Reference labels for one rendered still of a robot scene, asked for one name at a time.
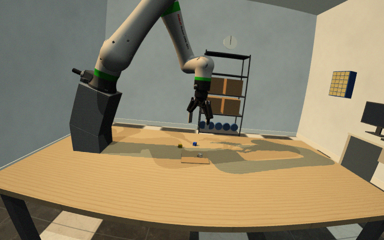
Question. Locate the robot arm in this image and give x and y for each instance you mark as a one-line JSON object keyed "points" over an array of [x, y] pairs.
{"points": [[118, 51]]}

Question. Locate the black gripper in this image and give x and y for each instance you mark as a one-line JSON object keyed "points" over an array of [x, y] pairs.
{"points": [[200, 100]]}

